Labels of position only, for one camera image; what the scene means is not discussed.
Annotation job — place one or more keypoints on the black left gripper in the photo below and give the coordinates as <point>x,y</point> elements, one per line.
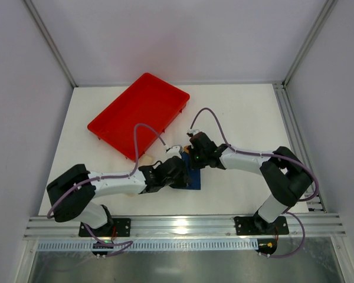
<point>182,173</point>

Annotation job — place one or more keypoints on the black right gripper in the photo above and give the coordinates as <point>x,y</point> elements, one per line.
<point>195,151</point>

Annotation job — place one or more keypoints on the dark blue paper napkin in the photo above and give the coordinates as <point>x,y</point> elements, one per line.
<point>194,174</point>

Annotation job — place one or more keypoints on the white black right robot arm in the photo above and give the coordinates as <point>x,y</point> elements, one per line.
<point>286,177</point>

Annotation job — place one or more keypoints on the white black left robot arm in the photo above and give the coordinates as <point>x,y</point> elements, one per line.
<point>71,194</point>

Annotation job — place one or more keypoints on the red plastic tray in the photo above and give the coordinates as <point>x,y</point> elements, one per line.
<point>148,100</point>

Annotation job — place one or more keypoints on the left black controller board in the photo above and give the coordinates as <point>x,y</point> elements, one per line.
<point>102,249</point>

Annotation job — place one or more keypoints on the black controller board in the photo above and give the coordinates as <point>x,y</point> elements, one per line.
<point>266,246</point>
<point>102,249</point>

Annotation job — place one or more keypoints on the right black controller board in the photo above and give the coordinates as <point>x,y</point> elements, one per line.
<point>266,246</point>

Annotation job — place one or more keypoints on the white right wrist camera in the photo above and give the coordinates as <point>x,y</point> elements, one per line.
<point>192,132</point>

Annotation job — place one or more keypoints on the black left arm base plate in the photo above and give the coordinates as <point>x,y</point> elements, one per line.
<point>118,227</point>

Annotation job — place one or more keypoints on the white slotted cable duct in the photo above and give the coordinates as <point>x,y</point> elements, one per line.
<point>155,245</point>

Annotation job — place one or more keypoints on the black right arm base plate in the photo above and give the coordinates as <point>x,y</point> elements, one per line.
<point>253,226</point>

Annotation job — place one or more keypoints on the aluminium right side rail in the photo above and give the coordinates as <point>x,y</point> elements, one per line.
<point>296,143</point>

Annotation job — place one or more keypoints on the aluminium rail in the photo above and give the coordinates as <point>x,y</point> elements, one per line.
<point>225,226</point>
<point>296,143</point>

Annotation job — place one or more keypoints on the aluminium front rail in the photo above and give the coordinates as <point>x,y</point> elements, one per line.
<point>225,226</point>

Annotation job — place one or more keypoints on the aluminium right corner post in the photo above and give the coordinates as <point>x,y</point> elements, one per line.
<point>310,39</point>

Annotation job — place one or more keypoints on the aluminium corner post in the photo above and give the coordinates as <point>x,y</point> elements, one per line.
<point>310,39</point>
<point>36,17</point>

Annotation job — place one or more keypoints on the aluminium left corner post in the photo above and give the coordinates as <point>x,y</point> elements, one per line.
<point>36,17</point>

